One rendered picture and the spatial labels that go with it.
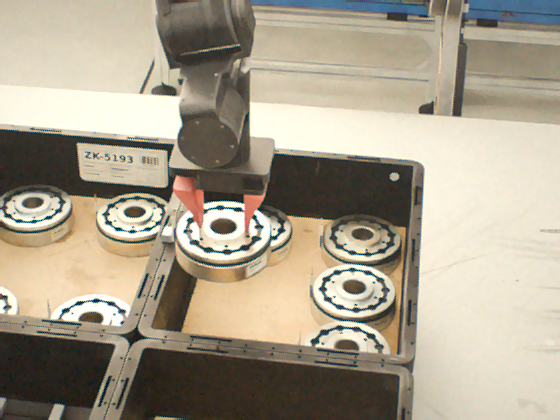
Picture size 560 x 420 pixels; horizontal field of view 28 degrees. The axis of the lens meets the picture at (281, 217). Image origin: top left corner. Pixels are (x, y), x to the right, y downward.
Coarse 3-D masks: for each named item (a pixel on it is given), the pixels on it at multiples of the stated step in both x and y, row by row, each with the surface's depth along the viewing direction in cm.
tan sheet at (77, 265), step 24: (0, 240) 149; (72, 240) 150; (96, 240) 150; (0, 264) 145; (24, 264) 145; (48, 264) 145; (72, 264) 145; (96, 264) 146; (120, 264) 146; (144, 264) 146; (24, 288) 141; (48, 288) 141; (72, 288) 141; (96, 288) 142; (120, 288) 142; (24, 312) 138
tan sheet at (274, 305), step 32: (320, 224) 154; (288, 256) 148; (320, 256) 148; (224, 288) 142; (256, 288) 142; (288, 288) 142; (192, 320) 137; (224, 320) 137; (256, 320) 137; (288, 320) 137
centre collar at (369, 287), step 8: (344, 280) 138; (352, 280) 139; (360, 280) 138; (368, 280) 138; (336, 288) 137; (368, 288) 137; (344, 296) 136; (352, 296) 136; (360, 296) 136; (368, 296) 136
